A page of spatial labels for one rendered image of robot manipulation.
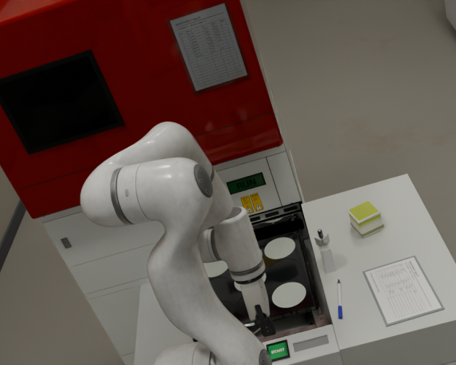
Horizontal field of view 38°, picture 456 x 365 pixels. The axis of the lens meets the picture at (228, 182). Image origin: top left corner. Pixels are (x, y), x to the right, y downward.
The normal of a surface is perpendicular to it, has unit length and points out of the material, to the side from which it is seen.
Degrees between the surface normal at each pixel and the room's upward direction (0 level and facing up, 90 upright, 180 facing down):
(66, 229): 90
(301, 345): 0
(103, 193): 47
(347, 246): 0
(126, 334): 90
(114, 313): 90
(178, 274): 87
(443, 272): 0
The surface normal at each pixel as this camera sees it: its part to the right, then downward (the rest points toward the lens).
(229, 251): -0.33, 0.44
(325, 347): -0.29, -0.80
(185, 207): -0.01, 0.37
